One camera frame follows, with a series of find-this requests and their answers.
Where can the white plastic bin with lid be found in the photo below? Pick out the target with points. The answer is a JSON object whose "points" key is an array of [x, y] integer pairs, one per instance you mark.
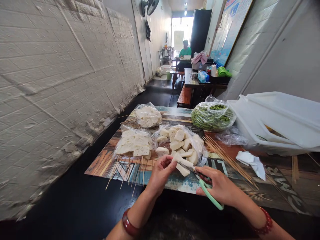
{"points": [[277, 122]]}

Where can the person's right index finger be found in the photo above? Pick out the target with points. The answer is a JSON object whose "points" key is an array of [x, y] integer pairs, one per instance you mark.
{"points": [[205, 171]]}

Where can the white steamed bun piece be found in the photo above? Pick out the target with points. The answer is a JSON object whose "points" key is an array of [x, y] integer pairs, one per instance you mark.
{"points": [[183, 165]]}

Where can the dark wooden table with clutter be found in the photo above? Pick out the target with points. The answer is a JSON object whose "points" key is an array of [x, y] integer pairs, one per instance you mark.
{"points": [[205, 82]]}

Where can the bag of skewered bun slices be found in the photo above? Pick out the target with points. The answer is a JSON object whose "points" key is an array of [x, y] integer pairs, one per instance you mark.
{"points": [[135, 145]]}

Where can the black wall fan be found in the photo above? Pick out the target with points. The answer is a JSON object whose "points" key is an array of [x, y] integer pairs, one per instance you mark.
{"points": [[151, 6]]}

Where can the dark hanging cloth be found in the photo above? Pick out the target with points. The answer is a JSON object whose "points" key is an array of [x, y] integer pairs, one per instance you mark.
{"points": [[148, 30]]}

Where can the clear bag of bun chunks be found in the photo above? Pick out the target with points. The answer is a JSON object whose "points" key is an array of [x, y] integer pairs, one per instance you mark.
{"points": [[180, 141]]}

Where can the person's right thumb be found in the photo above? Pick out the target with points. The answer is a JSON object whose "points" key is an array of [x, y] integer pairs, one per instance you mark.
{"points": [[203, 191]]}

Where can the empty clear plastic bag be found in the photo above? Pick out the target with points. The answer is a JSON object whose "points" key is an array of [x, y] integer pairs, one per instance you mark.
{"points": [[230, 137]]}

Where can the bag of green bean pods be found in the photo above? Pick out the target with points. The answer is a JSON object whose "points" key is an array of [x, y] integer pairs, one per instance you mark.
{"points": [[212, 117]]}

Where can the wooden bench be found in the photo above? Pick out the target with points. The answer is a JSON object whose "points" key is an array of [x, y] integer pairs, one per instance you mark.
{"points": [[184, 96]]}

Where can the bag of round white slices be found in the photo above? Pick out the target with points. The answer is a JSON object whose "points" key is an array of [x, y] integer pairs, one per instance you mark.
{"points": [[148, 115]]}

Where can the person's left fingers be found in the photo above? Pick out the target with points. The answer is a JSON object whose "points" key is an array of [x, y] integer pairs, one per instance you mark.
{"points": [[165, 159]]}

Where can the pile of bamboo skewers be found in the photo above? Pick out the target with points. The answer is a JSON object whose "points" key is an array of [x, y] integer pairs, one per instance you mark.
{"points": [[230, 161], [130, 120]]}

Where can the person's right hand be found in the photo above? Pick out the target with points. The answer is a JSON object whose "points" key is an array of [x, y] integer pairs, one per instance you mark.
{"points": [[222, 188]]}

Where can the person's left thumb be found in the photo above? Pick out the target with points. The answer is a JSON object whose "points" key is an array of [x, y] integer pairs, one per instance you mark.
{"points": [[172, 167]]}

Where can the green bucket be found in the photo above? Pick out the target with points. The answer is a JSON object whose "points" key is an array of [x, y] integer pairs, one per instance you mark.
{"points": [[169, 75]]}

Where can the white crumpled tissue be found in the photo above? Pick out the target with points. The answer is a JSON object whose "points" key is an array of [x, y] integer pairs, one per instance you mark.
{"points": [[251, 161]]}

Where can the person's left hand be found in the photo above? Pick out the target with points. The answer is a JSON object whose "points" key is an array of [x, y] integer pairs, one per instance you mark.
{"points": [[158, 176]]}

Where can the black refrigerator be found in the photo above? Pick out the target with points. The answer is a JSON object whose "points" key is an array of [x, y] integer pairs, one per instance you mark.
{"points": [[200, 30]]}

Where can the blue wall poster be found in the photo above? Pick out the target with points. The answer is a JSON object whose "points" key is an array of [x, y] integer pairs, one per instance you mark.
{"points": [[231, 32]]}

